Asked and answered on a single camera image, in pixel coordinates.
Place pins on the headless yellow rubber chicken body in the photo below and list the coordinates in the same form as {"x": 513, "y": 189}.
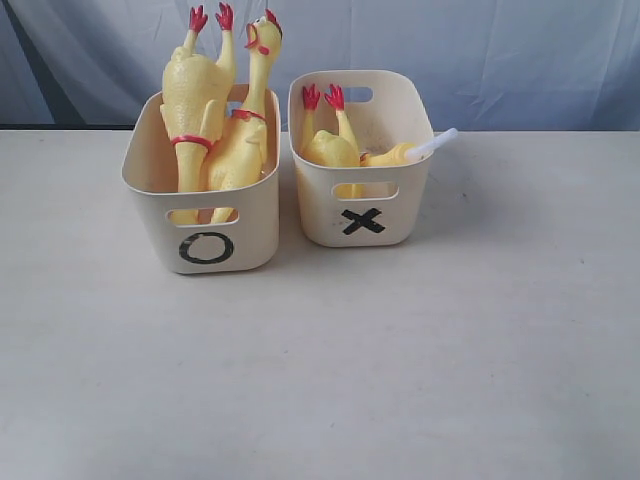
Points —
{"x": 321, "y": 146}

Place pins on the cream bin marked X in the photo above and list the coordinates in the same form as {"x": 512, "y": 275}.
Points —
{"x": 363, "y": 206}

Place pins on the broken chicken head with squeaker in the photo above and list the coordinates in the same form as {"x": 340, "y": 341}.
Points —
{"x": 407, "y": 153}

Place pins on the yellow rubber chicken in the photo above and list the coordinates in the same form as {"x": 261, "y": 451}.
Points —
{"x": 195, "y": 90}
{"x": 238, "y": 158}

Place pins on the cream bin marked O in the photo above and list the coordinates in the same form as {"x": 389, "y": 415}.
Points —
{"x": 150, "y": 172}

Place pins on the blue-grey backdrop curtain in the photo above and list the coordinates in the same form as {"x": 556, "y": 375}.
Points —
{"x": 478, "y": 65}

